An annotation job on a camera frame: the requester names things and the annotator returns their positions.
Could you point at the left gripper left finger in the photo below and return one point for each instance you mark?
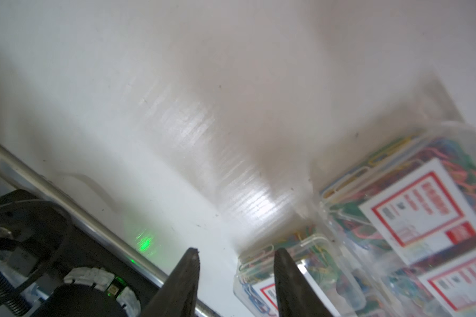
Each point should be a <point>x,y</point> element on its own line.
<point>178,295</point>

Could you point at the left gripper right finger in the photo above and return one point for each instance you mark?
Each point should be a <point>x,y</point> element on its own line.
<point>295,297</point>

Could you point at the paper clip box eighteenth removed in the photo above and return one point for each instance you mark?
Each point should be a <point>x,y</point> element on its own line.
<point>322,266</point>

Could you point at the paper clip box sixteenth removed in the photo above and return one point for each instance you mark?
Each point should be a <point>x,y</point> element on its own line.
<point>448,289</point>

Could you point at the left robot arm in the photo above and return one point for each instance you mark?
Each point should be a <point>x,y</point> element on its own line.
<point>50,267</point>

